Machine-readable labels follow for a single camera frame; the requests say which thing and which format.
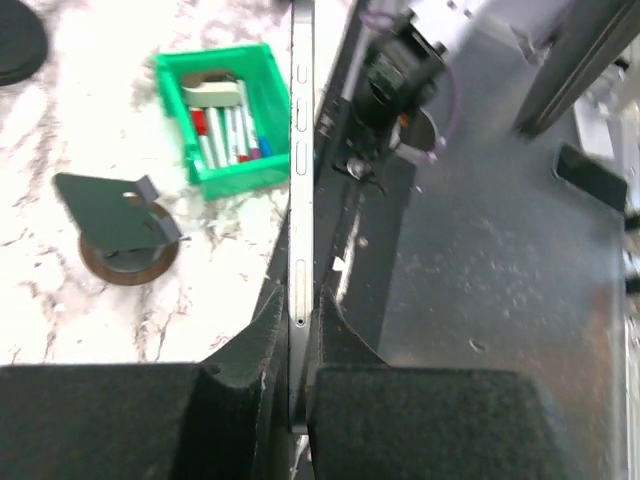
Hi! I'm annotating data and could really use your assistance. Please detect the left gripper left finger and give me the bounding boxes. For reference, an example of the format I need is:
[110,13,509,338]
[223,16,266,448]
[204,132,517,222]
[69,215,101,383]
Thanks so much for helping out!
[1,289,290,479]

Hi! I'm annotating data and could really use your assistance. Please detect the phone on floor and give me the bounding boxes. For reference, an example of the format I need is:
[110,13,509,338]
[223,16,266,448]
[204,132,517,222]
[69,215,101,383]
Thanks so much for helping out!
[554,143,628,214]

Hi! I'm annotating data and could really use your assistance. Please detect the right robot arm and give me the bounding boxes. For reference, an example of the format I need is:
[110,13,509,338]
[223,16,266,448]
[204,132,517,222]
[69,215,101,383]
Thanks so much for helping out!
[342,1,527,177]

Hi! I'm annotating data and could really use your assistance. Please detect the wood base phone stand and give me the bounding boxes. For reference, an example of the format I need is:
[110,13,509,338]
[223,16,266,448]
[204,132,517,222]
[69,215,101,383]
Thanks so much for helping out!
[53,173,182,286]

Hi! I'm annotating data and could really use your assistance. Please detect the grey silver phone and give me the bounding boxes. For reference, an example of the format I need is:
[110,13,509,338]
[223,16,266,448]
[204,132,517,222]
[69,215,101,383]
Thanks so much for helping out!
[288,1,315,434]

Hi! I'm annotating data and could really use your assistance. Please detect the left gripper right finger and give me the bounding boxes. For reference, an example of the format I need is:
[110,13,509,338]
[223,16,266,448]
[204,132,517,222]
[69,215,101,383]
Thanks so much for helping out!
[307,287,580,479]

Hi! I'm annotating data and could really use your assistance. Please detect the green plastic bin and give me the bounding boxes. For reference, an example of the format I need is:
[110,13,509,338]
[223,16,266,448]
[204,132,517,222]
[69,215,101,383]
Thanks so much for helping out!
[154,44,289,200]

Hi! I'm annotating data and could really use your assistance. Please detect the right black phone stand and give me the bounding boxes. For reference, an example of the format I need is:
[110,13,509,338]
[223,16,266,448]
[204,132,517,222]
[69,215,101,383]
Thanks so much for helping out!
[0,0,49,86]

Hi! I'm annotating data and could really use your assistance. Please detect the markers in bin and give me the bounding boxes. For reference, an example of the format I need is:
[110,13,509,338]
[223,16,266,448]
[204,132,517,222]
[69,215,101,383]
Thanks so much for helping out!
[189,80,273,169]

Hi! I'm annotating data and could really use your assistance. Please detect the white eraser in bin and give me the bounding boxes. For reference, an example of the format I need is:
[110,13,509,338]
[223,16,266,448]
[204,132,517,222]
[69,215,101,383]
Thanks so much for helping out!
[182,81,241,108]

